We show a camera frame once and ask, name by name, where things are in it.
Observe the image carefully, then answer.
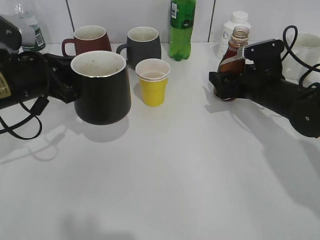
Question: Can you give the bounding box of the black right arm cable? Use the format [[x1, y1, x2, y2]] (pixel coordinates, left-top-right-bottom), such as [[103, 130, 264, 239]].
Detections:
[[282, 25, 320, 88]]

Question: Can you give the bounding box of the red ceramic mug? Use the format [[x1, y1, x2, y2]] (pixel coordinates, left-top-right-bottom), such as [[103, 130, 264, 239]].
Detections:
[[61, 25, 112, 57]]

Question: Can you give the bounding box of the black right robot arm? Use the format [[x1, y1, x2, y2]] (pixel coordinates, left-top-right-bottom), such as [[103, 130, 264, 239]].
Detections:
[[209, 64, 320, 139]]

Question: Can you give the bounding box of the white plastic bottle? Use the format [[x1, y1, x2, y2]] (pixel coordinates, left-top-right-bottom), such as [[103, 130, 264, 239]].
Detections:
[[216, 10, 252, 59]]

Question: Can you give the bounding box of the clear water bottle green label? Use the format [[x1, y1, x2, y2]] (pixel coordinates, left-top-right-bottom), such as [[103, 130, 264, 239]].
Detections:
[[14, 0, 48, 54]]

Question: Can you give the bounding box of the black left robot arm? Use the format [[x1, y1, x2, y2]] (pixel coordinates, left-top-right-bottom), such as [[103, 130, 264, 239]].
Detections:
[[0, 49, 80, 109]]

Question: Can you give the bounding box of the white ceramic mug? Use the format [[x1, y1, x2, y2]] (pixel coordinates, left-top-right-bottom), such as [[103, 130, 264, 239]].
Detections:
[[282, 32, 320, 81]]

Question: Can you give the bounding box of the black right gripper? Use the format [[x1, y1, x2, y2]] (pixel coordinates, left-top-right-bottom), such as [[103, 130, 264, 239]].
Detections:
[[208, 71, 254, 101]]

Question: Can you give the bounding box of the yellow paper cup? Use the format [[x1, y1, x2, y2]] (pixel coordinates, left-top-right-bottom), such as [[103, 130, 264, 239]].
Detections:
[[135, 58, 171, 107]]

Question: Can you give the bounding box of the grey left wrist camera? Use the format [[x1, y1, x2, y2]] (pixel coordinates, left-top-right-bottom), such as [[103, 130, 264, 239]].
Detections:
[[0, 14, 22, 54]]

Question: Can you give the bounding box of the green soda bottle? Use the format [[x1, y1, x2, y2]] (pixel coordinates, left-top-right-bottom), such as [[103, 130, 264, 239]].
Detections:
[[169, 0, 196, 61]]

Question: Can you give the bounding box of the grey ceramic mug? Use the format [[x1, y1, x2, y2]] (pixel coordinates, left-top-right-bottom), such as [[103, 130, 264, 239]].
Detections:
[[116, 26, 162, 69]]

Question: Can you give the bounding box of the black ceramic mug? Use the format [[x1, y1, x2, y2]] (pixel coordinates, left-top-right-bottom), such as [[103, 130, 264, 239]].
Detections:
[[70, 50, 132, 125]]

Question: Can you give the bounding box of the brown Nescafe coffee bottle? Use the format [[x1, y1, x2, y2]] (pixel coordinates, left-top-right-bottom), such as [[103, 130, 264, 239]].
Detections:
[[214, 25, 251, 102]]

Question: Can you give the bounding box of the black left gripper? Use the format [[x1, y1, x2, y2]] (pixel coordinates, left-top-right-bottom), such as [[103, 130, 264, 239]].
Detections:
[[44, 53, 80, 104]]

